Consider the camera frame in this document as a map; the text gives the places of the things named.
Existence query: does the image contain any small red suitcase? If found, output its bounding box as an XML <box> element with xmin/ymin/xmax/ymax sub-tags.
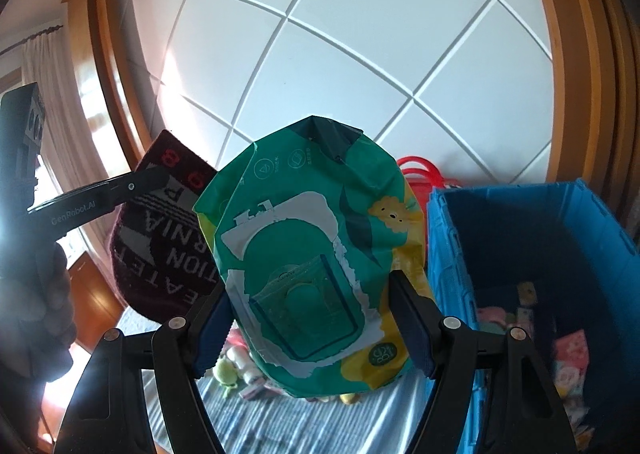
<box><xmin>396</xmin><ymin>155</ymin><xmax>463</xmax><ymax>230</ymax></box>

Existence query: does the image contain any person's left hand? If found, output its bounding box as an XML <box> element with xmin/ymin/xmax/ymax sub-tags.
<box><xmin>0</xmin><ymin>240</ymin><xmax>78</xmax><ymax>383</ymax></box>

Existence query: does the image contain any white curtain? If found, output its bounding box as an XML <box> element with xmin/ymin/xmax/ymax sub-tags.
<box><xmin>20</xmin><ymin>24</ymin><xmax>126</xmax><ymax>255</ymax></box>

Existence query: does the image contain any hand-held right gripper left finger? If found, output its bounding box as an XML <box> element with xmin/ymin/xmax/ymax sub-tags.
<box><xmin>52</xmin><ymin>283</ymin><xmax>232</xmax><ymax>454</ymax></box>

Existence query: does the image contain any blue plastic storage crate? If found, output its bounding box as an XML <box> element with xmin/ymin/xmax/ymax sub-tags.
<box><xmin>426</xmin><ymin>177</ymin><xmax>640</xmax><ymax>454</ymax></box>

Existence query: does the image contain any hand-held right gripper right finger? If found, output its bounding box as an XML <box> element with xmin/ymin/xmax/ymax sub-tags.
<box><xmin>389</xmin><ymin>270</ymin><xmax>576</xmax><ymax>454</ymax></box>

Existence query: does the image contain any yellow green plush toy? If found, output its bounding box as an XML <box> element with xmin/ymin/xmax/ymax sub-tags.
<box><xmin>212</xmin><ymin>359</ymin><xmax>241</xmax><ymax>397</ymax></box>

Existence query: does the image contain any blue striped sheet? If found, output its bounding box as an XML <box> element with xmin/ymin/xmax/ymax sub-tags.
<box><xmin>117</xmin><ymin>306</ymin><xmax>481</xmax><ymax>454</ymax></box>

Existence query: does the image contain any pink floral box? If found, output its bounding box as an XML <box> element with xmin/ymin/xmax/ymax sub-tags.
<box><xmin>552</xmin><ymin>329</ymin><xmax>588</xmax><ymax>365</ymax></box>

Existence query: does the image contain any green wet wipes pack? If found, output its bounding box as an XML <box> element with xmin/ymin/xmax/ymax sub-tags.
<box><xmin>192</xmin><ymin>115</ymin><xmax>427</xmax><ymax>400</ymax></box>

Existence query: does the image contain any maroon knit hat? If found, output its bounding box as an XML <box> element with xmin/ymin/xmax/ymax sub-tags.
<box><xmin>109</xmin><ymin>130</ymin><xmax>226</xmax><ymax>322</ymax></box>

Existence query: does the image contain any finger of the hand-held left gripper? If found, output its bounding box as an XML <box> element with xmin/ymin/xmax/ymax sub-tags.
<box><xmin>59</xmin><ymin>167</ymin><xmax>174</xmax><ymax>208</ymax></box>

